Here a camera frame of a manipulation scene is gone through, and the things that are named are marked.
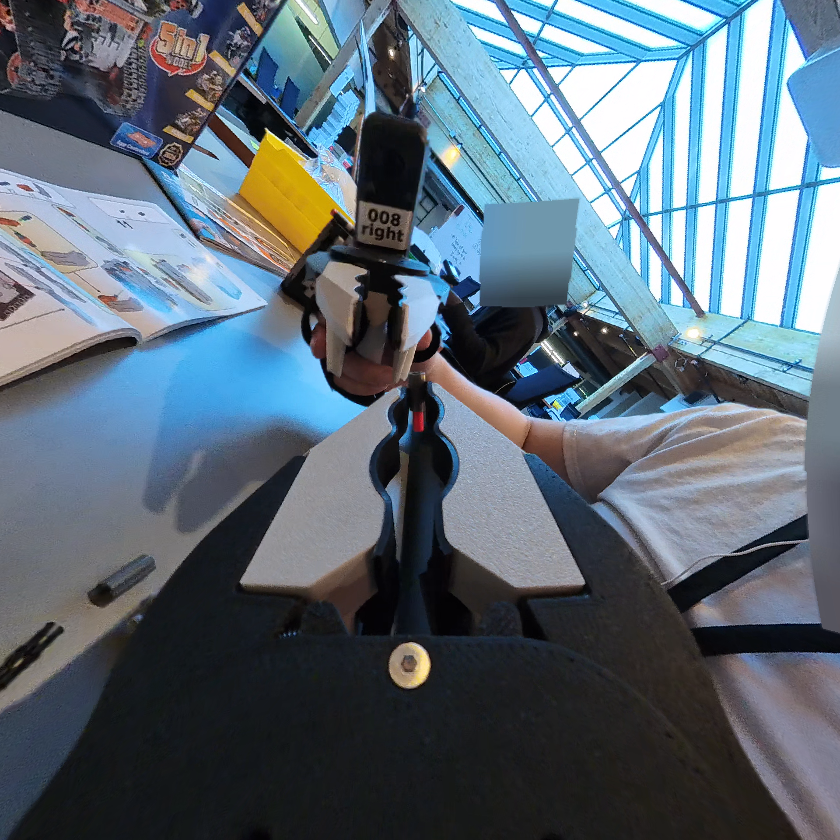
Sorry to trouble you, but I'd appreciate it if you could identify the dark printed toy box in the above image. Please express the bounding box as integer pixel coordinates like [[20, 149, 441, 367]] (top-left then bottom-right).
[[0, 0, 284, 173]]

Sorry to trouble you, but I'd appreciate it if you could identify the yellow plastic bin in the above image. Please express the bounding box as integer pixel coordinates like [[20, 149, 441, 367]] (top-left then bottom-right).
[[238, 129, 355, 253]]

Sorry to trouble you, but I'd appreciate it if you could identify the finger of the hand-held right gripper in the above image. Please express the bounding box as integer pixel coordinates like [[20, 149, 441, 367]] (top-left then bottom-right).
[[315, 261, 370, 376], [386, 274, 450, 383]]

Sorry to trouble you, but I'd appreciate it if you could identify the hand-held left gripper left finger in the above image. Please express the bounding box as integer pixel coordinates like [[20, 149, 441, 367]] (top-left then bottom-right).
[[239, 387, 413, 632]]

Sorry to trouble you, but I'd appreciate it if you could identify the grey sleeve piece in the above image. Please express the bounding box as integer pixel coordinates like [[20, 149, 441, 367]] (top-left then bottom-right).
[[87, 554, 157, 606]]

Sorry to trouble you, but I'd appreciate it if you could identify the white rounded object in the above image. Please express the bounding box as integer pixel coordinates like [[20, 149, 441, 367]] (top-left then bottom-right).
[[786, 0, 840, 168]]

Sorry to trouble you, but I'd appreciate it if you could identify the colourful printed leaflet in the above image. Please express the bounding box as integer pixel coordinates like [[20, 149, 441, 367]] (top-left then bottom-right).
[[144, 161, 299, 277]]

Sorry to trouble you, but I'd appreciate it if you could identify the grey desk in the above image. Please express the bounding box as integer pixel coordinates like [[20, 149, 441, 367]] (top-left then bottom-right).
[[0, 108, 401, 726]]

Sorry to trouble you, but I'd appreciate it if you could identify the thin white cable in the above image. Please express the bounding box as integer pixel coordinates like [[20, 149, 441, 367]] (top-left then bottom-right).
[[659, 538, 808, 588]]

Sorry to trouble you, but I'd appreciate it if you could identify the open instruction booklet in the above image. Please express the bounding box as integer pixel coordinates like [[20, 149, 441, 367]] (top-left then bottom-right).
[[0, 167, 269, 389]]

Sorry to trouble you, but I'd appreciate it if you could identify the black chest strap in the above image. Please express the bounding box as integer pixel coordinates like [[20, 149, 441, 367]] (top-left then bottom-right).
[[666, 515, 840, 657]]

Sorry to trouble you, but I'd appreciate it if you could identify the grey curved panel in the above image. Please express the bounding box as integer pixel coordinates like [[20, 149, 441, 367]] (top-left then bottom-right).
[[804, 269, 840, 631]]

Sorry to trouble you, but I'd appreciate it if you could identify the person's right forearm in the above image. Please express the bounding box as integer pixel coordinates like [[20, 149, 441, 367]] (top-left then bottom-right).
[[420, 351, 572, 480]]

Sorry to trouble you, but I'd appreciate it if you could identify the person's right hand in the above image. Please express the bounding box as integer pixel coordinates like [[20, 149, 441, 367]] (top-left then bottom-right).
[[311, 328, 439, 406]]

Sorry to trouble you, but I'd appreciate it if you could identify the clear plastic bag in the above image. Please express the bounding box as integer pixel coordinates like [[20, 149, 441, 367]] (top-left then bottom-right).
[[305, 141, 361, 198]]

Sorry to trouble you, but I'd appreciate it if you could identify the black pin piece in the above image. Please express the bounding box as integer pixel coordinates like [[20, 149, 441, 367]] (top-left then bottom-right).
[[0, 622, 64, 689]]

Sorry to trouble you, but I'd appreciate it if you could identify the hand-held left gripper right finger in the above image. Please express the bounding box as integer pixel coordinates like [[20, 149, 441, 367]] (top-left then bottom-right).
[[423, 386, 587, 618]]

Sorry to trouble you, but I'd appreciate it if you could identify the whiteboard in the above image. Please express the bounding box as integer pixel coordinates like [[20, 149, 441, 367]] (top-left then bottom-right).
[[427, 210, 483, 280]]

